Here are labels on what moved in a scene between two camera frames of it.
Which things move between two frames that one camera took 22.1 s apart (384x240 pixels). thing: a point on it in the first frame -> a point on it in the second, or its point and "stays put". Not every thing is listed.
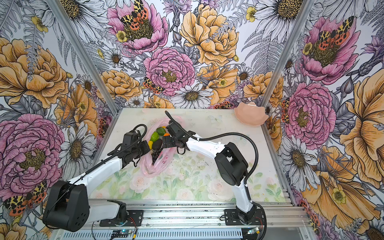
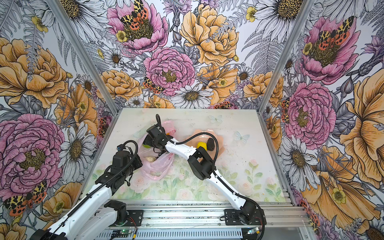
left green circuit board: x=120 y=233 stays put
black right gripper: x=167 y=142 -> x=147 y=140
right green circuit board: x=254 y=230 stays put
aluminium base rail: x=278 y=215 stays put
